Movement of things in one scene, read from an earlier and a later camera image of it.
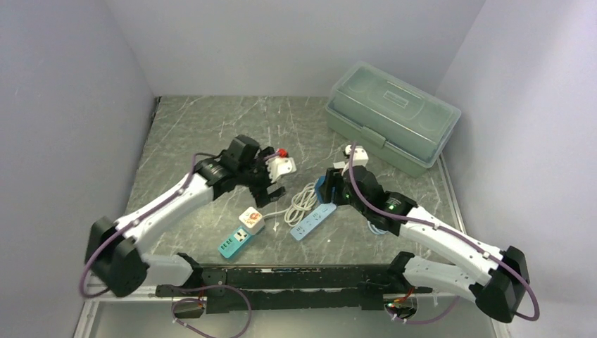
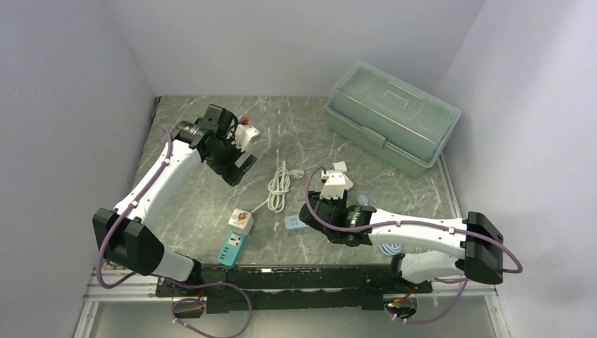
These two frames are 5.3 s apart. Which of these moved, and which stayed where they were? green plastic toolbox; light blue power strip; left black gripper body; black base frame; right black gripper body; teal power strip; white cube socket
Moved: teal power strip; white cube socket; left black gripper body; right black gripper body; light blue power strip
Stayed: green plastic toolbox; black base frame
